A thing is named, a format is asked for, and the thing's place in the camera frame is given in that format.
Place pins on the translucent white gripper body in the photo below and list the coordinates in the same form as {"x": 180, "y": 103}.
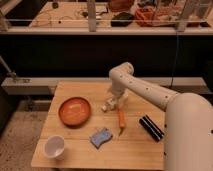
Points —
{"x": 120, "y": 101}

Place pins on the white plastic bottle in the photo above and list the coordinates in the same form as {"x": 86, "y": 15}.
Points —
{"x": 109, "y": 105}

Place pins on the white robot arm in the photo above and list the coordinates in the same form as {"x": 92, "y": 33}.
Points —
{"x": 188, "y": 130}

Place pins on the orange ceramic bowl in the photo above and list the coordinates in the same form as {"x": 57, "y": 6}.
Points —
{"x": 74, "y": 111}

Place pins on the orange carrot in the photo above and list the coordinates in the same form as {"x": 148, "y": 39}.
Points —
{"x": 122, "y": 123}

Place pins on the blue sponge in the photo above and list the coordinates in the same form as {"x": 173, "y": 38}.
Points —
{"x": 100, "y": 137}

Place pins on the black rectangular block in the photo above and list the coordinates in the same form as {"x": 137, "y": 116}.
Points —
{"x": 156, "y": 133}

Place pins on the wooden table board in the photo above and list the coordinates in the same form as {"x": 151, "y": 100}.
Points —
{"x": 134, "y": 149}

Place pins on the white cup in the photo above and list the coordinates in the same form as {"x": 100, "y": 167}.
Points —
{"x": 54, "y": 147}

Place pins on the black tray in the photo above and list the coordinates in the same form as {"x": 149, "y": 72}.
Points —
{"x": 122, "y": 19}

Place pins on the orange crate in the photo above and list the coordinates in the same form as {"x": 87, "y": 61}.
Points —
{"x": 151, "y": 17}

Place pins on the metal clamp rod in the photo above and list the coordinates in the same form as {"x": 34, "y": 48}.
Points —
{"x": 12, "y": 74}

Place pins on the background workbench shelf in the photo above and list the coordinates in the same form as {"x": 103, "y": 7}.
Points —
{"x": 70, "y": 17}

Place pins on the vertical white post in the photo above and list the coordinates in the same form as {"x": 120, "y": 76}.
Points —
{"x": 91, "y": 15}

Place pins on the grey metal rail beam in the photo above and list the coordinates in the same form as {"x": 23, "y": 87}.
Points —
{"x": 47, "y": 85}

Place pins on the right slanted white post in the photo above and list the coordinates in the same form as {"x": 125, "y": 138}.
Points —
{"x": 187, "y": 10}

